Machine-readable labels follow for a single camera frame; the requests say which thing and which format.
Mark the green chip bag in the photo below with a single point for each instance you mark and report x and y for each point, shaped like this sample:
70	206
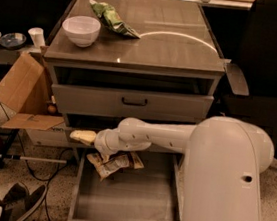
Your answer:
108	16

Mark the grey bottom drawer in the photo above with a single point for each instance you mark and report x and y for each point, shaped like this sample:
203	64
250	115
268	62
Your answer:
148	194

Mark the grey drawer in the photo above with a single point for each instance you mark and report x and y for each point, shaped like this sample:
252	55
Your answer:
127	103
148	194
132	134

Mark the dark sneaker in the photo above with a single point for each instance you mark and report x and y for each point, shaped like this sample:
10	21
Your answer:
16	192

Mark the grey drawer cabinet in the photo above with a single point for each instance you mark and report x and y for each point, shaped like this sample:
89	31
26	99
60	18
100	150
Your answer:
174	54

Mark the small orange ball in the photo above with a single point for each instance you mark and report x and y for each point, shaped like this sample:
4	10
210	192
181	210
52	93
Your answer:
52	109

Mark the black stand with white bar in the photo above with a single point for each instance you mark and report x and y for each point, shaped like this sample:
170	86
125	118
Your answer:
8	139

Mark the black office chair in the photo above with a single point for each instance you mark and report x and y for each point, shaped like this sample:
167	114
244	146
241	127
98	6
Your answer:
249	90

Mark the brown cardboard box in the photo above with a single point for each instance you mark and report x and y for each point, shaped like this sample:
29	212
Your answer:
26	91

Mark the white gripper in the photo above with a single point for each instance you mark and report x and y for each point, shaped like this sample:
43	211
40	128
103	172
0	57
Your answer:
104	141

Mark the grey sneaker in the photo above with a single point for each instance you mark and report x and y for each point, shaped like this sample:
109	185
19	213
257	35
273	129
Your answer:
21	209

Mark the grey middle drawer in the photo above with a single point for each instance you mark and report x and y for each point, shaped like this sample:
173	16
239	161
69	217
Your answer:
132	134

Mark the white box with print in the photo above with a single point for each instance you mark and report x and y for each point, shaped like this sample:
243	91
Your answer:
52	137

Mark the low grey shelf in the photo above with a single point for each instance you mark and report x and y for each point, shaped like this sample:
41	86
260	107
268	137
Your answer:
8	56

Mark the blue patterned bowl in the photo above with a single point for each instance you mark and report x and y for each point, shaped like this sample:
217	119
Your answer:
13	41

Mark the grey top drawer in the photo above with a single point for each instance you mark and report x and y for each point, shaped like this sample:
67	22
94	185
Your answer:
127	103

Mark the white paper cup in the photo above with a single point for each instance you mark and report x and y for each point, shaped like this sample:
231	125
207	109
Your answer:
37	36

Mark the brown chip bag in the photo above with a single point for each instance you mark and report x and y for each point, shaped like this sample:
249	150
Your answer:
109	165

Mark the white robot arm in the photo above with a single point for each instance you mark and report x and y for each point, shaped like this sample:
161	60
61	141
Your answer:
223	160

